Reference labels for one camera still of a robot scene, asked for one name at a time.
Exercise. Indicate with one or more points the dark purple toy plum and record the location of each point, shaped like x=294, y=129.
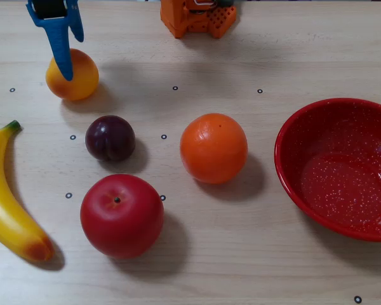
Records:
x=109, y=138

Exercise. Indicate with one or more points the red speckled bowl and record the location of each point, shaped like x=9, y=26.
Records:
x=336, y=178

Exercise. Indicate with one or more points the yellow orange toy peach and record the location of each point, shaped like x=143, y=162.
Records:
x=82, y=79

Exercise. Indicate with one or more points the blue gripper black motor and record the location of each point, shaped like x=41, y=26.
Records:
x=54, y=23

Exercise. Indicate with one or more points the orange toy orange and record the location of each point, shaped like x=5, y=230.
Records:
x=213, y=149

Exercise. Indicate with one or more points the red toy apple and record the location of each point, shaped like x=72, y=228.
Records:
x=122, y=219

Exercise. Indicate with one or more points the yellow toy banana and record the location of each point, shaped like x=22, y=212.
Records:
x=3, y=206

